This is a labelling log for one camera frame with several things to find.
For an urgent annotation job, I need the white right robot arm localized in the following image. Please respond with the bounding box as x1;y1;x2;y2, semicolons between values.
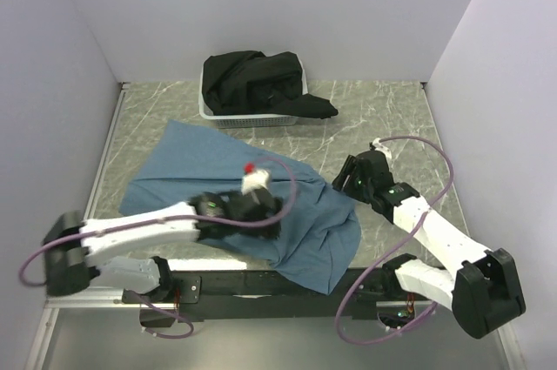
332;147;526;339

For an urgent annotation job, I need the aluminium frame rail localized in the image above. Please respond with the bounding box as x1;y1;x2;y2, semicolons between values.
25;81;523;370

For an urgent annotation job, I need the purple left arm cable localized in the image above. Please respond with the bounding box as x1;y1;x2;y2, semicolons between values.
17;158;299;340

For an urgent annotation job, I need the blue fabric pillowcase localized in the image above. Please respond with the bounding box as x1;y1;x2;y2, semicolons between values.
119;118;363;296

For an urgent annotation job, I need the black cloth in basket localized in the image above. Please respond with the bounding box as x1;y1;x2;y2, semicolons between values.
201;50;339;119

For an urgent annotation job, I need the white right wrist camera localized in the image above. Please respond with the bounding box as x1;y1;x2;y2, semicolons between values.
370;138;392;161

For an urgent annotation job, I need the white plastic basket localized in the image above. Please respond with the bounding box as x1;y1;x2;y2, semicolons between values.
198;69;299;129

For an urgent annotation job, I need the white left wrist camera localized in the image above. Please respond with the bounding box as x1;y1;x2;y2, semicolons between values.
241;163;271;194

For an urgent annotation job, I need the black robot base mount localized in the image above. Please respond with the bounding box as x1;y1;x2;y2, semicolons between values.
120;268;436;330

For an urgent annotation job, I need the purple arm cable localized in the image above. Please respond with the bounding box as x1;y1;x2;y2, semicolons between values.
335;136;456;346
17;158;299;340

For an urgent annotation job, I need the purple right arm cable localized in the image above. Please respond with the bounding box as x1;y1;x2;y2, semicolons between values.
335;136;456;346

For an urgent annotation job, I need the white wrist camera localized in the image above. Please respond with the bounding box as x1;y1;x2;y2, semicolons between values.
370;138;392;161
241;163;271;194

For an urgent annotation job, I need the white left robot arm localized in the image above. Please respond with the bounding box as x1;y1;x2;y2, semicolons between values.
43;187;283;302

